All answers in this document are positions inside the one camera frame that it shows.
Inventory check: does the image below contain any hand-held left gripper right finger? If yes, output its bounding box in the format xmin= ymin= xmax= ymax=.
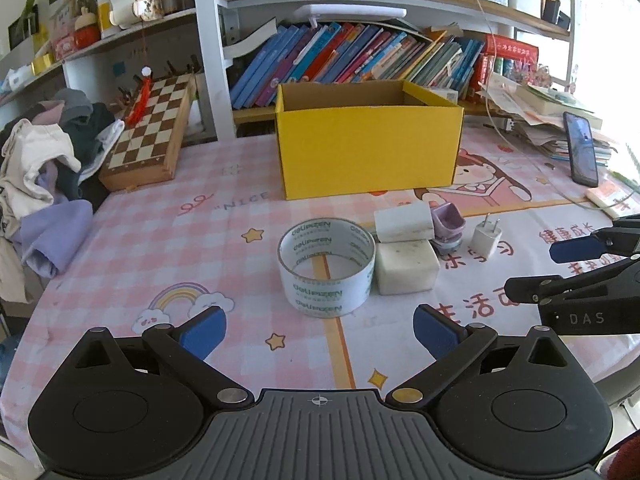
xmin=385 ymin=303 xmax=591 ymax=411

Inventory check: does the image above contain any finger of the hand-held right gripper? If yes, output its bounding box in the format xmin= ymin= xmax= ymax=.
xmin=549 ymin=214 xmax=640 ymax=263
xmin=504 ymin=257 xmax=640 ymax=306

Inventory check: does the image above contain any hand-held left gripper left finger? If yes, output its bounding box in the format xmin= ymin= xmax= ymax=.
xmin=62 ymin=304 xmax=256 ymax=411

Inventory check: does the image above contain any white charger plug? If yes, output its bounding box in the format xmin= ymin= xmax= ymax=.
xmin=467 ymin=212 xmax=503 ymax=257

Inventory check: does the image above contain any small purple toy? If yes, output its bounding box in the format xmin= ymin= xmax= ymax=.
xmin=430 ymin=202 xmax=467 ymax=256

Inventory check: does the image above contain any small white adapter block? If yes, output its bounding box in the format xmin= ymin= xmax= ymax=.
xmin=373 ymin=203 xmax=435 ymax=244

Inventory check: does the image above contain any clear printed tape roll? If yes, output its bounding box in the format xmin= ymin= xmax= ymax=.
xmin=277 ymin=217 xmax=377 ymax=320

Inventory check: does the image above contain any yellow cardboard box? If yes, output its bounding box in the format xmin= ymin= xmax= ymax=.
xmin=275 ymin=79 xmax=465 ymax=201

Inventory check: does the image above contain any orange and white booklet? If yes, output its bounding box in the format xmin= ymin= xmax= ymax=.
xmin=585 ymin=180 xmax=640 ymax=218

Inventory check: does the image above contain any pink checked tablecloth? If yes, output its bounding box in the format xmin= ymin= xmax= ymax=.
xmin=0 ymin=125 xmax=640 ymax=461

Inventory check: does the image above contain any black standing phone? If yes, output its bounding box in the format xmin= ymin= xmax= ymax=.
xmin=563 ymin=111 xmax=599 ymax=188

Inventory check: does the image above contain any pile of papers and books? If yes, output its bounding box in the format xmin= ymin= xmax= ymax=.
xmin=477 ymin=72 xmax=618 ymax=168

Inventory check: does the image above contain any red cloth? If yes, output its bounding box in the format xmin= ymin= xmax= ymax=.
xmin=597 ymin=430 xmax=640 ymax=480

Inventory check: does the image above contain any purple garment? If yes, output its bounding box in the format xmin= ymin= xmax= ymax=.
xmin=20 ymin=200 xmax=96 ymax=278

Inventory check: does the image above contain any colourful flower craft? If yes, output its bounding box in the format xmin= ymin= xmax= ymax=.
xmin=500 ymin=57 xmax=553 ymax=88

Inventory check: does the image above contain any red book set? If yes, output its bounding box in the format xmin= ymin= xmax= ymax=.
xmin=472 ymin=34 xmax=541 ymax=101

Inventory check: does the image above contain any wooden chessboard box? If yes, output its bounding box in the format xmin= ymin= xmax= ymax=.
xmin=98 ymin=72 xmax=197 ymax=192

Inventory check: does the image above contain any black garment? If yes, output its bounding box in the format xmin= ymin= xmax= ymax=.
xmin=57 ymin=102 xmax=126 ymax=201

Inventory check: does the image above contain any red tassel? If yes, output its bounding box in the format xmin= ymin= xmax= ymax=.
xmin=125 ymin=66 xmax=153 ymax=126

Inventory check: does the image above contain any black box on shelf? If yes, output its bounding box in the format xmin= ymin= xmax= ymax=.
xmin=542 ymin=0 xmax=572 ymax=31

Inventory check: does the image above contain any cream white garment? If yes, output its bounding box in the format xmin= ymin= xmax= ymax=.
xmin=0 ymin=119 xmax=83 ymax=221

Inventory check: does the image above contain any grey garment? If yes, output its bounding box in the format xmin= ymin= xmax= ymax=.
xmin=50 ymin=87 xmax=96 ymax=121

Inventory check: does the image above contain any row of leaning books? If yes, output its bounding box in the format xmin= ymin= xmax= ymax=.
xmin=229 ymin=21 xmax=486 ymax=110

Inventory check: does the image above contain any white bookshelf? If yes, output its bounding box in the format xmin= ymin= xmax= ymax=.
xmin=0 ymin=0 xmax=576 ymax=143

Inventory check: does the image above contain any white desk lamp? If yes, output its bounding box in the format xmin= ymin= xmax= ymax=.
xmin=294 ymin=4 xmax=407 ymax=23

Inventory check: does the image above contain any white charging cable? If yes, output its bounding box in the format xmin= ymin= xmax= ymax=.
xmin=457 ymin=0 xmax=616 ymax=211

